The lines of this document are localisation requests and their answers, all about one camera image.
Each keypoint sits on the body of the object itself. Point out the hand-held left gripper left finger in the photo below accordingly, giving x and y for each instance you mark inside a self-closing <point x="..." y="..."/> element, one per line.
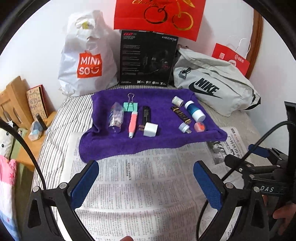
<point x="84" y="185"/>

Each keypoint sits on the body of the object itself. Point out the black and gold tube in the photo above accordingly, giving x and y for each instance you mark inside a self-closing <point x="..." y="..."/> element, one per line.
<point x="180" y="114"/>

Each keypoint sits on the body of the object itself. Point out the pink printed cloth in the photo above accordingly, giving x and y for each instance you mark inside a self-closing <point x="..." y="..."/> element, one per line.
<point x="9" y="185"/>

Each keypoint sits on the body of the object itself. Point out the large red paper bag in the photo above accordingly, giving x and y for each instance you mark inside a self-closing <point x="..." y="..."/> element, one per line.
<point x="129" y="20"/>

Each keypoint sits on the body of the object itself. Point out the pink round container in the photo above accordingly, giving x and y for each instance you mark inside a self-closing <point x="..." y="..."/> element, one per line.
<point x="199" y="127"/>

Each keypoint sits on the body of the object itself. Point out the wooden bedside furniture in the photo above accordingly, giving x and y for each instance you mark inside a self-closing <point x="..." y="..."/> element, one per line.
<point x="16" y="92"/>

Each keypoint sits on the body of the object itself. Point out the white spotted plush toy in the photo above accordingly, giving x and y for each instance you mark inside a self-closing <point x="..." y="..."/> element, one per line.
<point x="5" y="141"/>

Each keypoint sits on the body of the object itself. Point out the white plastic shopping bag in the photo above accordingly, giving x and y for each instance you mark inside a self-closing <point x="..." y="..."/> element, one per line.
<point x="69" y="58"/>

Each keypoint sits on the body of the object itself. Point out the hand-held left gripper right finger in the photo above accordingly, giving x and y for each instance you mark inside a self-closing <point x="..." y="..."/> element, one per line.
<point x="209" y="185"/>

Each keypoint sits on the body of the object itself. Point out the brown wooden frame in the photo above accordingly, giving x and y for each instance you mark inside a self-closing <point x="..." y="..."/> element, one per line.
<point x="257" y="41"/>

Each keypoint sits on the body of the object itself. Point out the clear plastic pill bottle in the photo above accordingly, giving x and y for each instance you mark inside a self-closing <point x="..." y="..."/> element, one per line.
<point x="115" y="118"/>

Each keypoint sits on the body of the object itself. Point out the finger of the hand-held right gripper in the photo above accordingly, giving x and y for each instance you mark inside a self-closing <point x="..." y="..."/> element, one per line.
<point x="259" y="150"/>
<point x="249" y="168"/>

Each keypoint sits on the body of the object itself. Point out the grey sling bag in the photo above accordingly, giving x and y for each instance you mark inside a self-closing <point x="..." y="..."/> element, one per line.
<point x="231" y="76"/>

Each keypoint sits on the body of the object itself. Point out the small white jar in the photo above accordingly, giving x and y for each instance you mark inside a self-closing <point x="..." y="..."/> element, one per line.
<point x="177" y="101"/>

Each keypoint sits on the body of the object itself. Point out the pink and white pen tool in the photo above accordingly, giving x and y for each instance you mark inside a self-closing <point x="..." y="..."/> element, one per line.
<point x="133" y="124"/>

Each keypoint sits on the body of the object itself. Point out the person's left hand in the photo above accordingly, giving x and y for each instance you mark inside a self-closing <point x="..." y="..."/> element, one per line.
<point x="126" y="238"/>

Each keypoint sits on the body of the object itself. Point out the blue and white bottle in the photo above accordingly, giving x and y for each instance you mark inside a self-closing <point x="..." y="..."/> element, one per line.
<point x="193" y="110"/>

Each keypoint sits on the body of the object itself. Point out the black product box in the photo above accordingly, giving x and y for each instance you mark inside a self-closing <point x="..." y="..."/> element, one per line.
<point x="148" y="58"/>

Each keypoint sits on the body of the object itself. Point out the newspaper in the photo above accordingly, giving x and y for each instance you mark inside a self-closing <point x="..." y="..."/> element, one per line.
<point x="138" y="185"/>

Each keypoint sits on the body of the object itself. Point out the light blue packet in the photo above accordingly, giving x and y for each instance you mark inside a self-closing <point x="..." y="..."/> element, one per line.
<point x="35" y="133"/>

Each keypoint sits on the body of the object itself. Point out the white charger plug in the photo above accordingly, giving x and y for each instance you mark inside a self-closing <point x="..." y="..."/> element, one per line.
<point x="151" y="129"/>

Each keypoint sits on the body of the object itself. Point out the patterned notebook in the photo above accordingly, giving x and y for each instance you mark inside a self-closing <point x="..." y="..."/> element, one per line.
<point x="37" y="102"/>

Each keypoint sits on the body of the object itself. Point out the purple towel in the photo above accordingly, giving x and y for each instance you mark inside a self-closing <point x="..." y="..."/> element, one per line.
<point x="161" y="143"/>

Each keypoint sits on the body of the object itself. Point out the small red paper bag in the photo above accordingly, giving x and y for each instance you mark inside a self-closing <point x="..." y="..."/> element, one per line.
<point x="222" y="52"/>

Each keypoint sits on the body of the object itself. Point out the person's right hand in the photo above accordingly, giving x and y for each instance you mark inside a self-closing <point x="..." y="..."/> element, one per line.
<point x="284" y="215"/>

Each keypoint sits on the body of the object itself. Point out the white usb light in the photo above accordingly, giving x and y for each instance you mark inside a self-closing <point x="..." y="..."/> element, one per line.
<point x="183" y="127"/>

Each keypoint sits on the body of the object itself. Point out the teal binder clip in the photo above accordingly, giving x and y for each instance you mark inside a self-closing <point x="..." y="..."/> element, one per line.
<point x="130" y="107"/>

